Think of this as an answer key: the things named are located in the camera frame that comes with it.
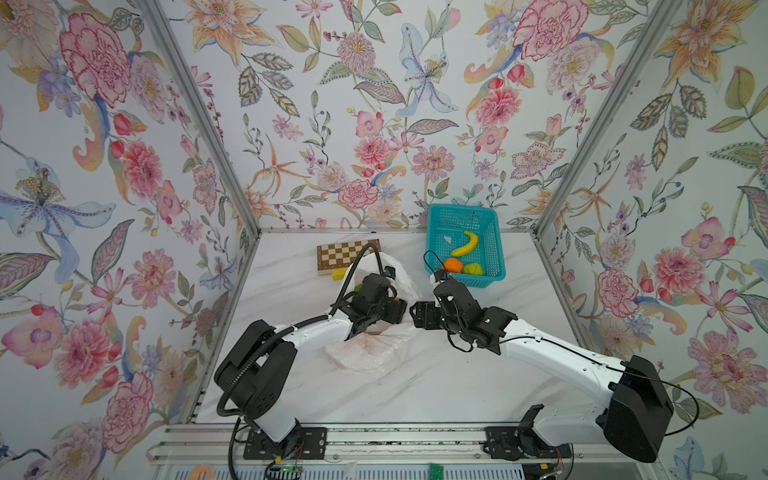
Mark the wooden chessboard box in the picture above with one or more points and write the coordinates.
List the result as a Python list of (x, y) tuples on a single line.
[(331, 257)]

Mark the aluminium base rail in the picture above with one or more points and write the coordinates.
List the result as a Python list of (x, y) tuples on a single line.
[(440, 443)]

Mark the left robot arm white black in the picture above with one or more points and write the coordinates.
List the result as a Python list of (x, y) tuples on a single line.
[(253, 374)]

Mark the white plastic bag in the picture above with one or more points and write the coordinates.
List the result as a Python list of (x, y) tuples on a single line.
[(385, 348)]

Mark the green circuit board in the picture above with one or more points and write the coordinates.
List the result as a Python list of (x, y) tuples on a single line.
[(436, 472)]

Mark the green apple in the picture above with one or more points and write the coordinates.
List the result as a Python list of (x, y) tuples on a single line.
[(474, 269)]

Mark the yellow block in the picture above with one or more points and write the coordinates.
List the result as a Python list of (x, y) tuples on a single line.
[(338, 274)]

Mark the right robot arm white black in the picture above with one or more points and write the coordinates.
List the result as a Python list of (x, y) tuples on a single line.
[(628, 407)]

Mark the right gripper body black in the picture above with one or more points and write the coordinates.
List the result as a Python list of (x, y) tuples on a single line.
[(453, 327)]

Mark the yellow banana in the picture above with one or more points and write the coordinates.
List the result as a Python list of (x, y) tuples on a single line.
[(469, 247)]

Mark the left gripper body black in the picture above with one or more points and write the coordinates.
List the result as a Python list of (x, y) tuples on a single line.
[(390, 312)]

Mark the orange ring object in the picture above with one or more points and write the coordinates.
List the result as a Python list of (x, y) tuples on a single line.
[(203, 472)]

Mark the teal plastic basket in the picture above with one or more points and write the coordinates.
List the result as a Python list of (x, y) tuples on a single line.
[(466, 240)]

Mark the orange fruit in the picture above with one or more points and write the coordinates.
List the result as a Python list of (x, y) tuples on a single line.
[(453, 265)]

